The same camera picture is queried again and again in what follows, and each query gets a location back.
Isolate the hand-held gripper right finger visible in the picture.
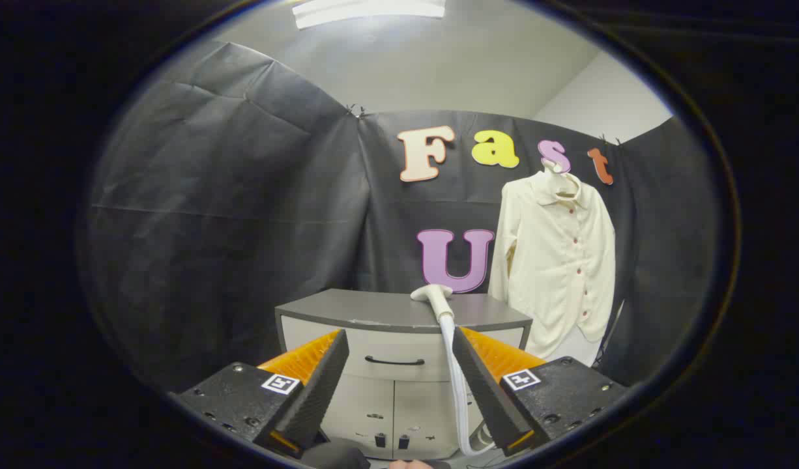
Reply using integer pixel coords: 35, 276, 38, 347
452, 326, 628, 457

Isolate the ceiling light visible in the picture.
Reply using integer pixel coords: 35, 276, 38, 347
291, 0, 447, 30

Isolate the black backdrop cloth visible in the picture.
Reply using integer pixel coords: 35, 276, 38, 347
87, 40, 723, 391

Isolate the cream button shirt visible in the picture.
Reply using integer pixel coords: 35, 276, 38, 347
488, 171, 617, 360

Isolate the white clothes hanger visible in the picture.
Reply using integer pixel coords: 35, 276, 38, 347
542, 158, 579, 196

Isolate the white garment steamer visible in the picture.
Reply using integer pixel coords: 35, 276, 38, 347
411, 284, 455, 321

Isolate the grey cabinet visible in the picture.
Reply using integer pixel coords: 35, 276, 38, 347
274, 289, 534, 461

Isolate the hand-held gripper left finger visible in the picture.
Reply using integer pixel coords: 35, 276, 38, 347
168, 329, 350, 460

